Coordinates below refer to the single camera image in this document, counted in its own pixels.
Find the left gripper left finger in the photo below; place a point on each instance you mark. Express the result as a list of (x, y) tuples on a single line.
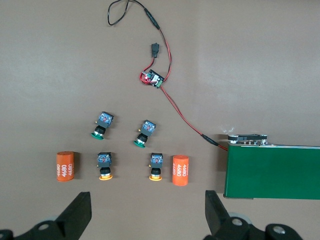
[(75, 215)]

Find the small controller circuit board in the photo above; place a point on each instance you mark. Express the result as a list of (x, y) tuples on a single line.
[(153, 78)]

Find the black inline rocker switch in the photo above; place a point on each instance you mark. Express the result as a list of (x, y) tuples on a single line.
[(155, 50)]

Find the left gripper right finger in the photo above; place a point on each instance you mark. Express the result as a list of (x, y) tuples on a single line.
[(215, 212)]

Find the green conveyor belt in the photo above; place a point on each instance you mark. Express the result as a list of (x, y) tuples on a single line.
[(270, 172)]

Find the green push button switch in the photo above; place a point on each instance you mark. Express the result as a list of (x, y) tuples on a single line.
[(105, 120), (148, 127)]

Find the orange 4680 cylinder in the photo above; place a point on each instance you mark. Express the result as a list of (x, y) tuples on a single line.
[(64, 166), (180, 170)]

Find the yellow push button switch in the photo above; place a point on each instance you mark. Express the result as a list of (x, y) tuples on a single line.
[(156, 161), (104, 161)]

